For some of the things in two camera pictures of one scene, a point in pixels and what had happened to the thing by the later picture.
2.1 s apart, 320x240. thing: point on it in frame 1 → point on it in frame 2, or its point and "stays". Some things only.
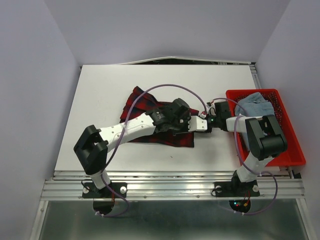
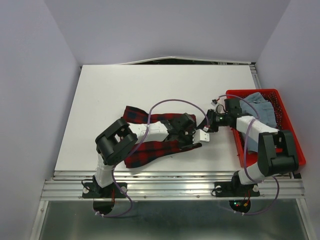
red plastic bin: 292,156 stays
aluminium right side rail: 254,74 stays
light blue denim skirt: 256,105 stays
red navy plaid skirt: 139,102 → 144,152
